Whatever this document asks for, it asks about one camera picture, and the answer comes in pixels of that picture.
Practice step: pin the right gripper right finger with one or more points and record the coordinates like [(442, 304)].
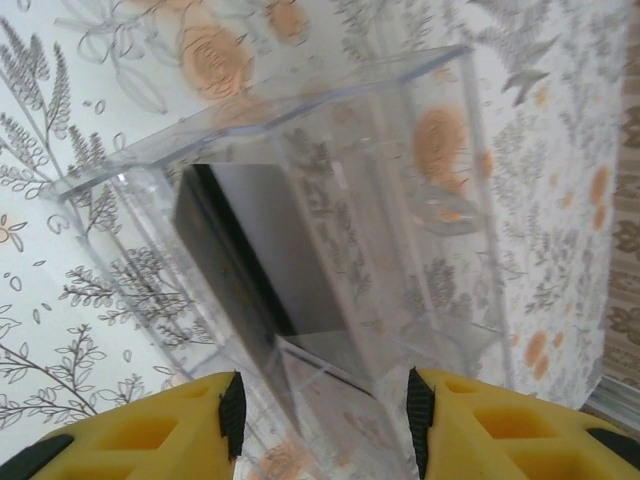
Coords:
[(515, 440)]

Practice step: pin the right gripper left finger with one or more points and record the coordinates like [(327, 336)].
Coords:
[(125, 440)]

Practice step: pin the aluminium right table edge rail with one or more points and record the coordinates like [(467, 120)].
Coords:
[(615, 395)]

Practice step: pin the clear acrylic box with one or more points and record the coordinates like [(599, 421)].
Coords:
[(440, 260)]

